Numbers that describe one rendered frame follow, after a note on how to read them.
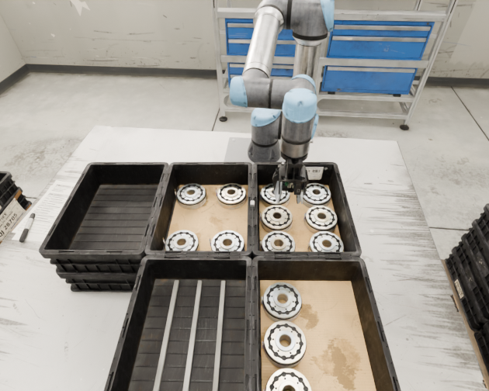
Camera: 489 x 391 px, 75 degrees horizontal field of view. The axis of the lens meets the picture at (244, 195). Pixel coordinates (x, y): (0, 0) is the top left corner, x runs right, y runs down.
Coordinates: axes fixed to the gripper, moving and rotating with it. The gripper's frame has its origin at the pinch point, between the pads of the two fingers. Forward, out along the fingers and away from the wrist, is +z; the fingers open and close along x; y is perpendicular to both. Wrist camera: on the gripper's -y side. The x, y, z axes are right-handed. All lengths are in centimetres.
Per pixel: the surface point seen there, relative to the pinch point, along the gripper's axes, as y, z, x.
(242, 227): 2.1, 12.8, -14.2
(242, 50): -195, 32, -30
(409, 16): -188, 4, 89
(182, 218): -0.7, 12.8, -35.3
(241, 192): -11.4, 9.9, -15.5
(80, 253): 22, 3, -57
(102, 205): -5, 13, -65
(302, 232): 2.9, 12.7, 5.5
